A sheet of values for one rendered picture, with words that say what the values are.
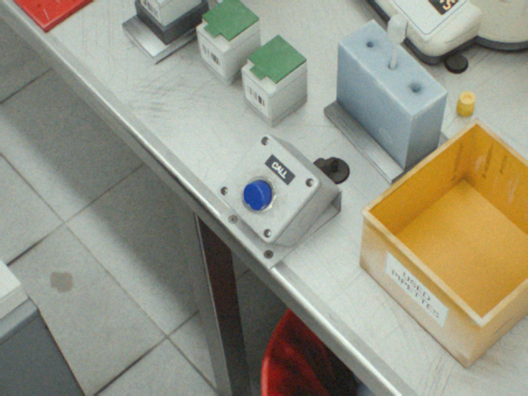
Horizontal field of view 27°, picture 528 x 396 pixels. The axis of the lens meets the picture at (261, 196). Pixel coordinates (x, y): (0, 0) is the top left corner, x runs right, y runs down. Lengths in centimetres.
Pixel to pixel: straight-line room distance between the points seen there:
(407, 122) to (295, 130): 14
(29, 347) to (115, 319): 91
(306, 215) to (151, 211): 109
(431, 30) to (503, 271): 24
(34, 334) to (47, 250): 100
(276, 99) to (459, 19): 19
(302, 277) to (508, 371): 19
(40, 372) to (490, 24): 54
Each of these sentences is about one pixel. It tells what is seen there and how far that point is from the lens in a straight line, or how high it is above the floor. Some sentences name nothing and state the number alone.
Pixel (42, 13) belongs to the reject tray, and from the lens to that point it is 114.
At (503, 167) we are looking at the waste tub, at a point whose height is 95.
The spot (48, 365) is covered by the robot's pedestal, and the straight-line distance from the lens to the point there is 107.
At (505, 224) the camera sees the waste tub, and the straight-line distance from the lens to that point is 98.
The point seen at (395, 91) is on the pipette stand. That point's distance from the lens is 93.
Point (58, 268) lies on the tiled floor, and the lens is 198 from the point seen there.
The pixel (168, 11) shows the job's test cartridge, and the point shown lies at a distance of 105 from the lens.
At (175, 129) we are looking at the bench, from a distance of 104.
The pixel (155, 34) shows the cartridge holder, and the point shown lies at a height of 89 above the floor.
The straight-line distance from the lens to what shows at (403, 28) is 90.
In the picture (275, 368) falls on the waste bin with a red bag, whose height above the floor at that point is 43.
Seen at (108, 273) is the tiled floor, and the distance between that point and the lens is 196.
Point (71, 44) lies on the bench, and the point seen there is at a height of 87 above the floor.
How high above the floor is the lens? 174
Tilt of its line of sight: 60 degrees down
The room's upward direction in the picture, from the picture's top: 5 degrees counter-clockwise
